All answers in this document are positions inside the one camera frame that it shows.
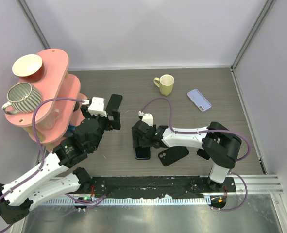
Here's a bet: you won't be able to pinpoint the blue-edged smartphone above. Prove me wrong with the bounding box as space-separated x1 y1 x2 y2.
135 147 151 160

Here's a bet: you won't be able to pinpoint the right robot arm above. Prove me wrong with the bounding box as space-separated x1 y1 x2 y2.
132 120 242 192

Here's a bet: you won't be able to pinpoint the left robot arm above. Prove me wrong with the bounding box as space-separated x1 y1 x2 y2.
0 107 121 225

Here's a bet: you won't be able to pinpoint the black phone case two holes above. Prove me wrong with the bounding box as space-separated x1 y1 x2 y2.
158 146 189 166

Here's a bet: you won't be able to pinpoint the lilac phone case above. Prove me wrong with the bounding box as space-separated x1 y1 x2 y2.
187 89 212 112

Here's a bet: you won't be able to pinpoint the black smartphone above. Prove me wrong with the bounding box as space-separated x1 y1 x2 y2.
105 94 123 116

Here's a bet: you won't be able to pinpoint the blue cup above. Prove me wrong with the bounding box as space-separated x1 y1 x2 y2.
64 124 76 137

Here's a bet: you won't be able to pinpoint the pink tiered shelf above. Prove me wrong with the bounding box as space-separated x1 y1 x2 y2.
5 49 86 146

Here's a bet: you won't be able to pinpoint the yellow faceted mug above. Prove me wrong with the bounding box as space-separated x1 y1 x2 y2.
153 74 175 96

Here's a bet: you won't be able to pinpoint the silver-edged smartphone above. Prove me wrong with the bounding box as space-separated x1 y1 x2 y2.
196 149 210 161

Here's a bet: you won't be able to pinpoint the clear glass cup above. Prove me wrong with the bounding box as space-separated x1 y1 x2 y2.
38 108 60 130

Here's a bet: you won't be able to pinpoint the striped grey mug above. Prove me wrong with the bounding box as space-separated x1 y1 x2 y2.
2 83 42 115

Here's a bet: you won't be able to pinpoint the red bowl white inside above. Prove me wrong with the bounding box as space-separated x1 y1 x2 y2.
12 54 45 83

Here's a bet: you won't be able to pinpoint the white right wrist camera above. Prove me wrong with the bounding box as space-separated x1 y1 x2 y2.
138 111 153 127

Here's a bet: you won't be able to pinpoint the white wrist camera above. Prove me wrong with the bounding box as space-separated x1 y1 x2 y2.
82 97 107 117
138 111 153 127

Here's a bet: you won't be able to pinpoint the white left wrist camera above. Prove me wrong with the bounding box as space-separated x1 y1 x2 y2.
82 97 107 117

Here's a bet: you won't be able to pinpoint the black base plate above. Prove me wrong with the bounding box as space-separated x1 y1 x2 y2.
63 175 236 199

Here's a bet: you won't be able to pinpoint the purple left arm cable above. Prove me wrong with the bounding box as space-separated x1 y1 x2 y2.
0 97 107 233

